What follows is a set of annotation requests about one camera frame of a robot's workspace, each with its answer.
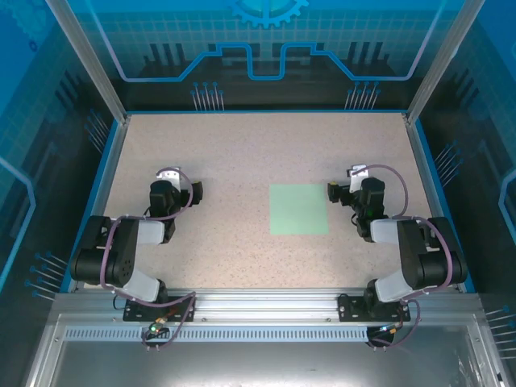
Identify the green square paper sheet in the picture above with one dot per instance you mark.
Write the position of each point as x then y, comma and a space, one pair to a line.
298, 209

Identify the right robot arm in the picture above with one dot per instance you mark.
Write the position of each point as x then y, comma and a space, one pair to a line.
415, 250

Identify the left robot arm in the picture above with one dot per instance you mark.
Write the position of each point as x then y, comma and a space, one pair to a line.
121, 250

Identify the sheet metal panel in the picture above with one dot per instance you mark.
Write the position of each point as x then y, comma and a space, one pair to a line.
258, 363

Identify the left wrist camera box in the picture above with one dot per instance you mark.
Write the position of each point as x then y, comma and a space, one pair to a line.
169, 177

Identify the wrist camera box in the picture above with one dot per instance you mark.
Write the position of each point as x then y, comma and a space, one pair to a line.
169, 177
356, 177

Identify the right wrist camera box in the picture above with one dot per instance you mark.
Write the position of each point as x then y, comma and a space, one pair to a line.
356, 177

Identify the left aluminium side rail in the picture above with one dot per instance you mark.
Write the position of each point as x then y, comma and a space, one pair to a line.
101, 201

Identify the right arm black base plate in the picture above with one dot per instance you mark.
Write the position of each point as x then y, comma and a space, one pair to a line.
350, 308

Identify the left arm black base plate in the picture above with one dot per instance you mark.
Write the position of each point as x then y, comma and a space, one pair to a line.
137, 312

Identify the aluminium mounting rail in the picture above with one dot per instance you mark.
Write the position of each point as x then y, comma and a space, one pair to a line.
262, 302

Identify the right aluminium frame post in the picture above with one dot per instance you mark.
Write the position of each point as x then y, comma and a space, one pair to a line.
443, 64

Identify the aluminium frame post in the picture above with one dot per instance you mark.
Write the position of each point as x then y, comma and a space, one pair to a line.
443, 64
86, 60

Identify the left aluminium frame post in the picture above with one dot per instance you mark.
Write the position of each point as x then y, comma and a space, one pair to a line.
86, 60

